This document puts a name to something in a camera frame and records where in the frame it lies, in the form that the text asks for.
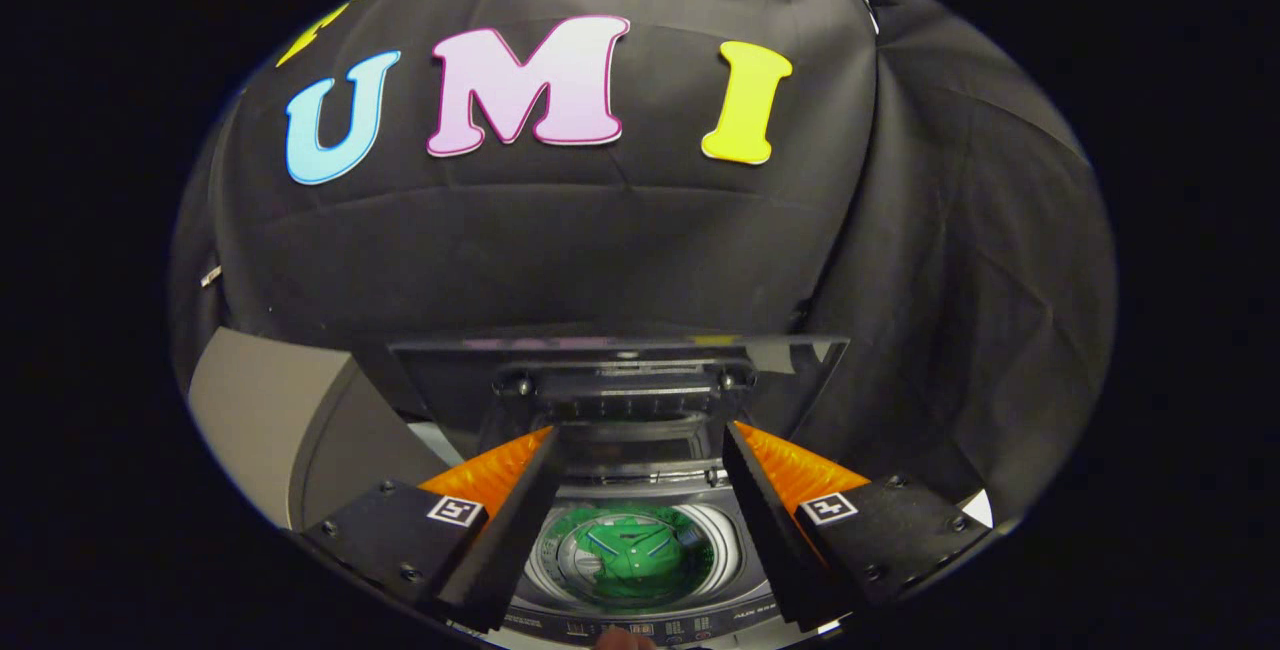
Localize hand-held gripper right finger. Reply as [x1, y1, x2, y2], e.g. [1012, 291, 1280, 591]
[722, 420, 993, 631]

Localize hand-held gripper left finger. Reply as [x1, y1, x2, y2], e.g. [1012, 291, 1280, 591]
[300, 425, 563, 633]

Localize grey washing machine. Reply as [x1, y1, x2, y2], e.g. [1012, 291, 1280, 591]
[405, 420, 851, 649]

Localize black backdrop cloth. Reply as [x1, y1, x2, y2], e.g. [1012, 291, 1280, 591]
[170, 0, 1119, 531]

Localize green polo shirt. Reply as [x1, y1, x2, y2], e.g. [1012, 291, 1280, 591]
[548, 508, 716, 609]

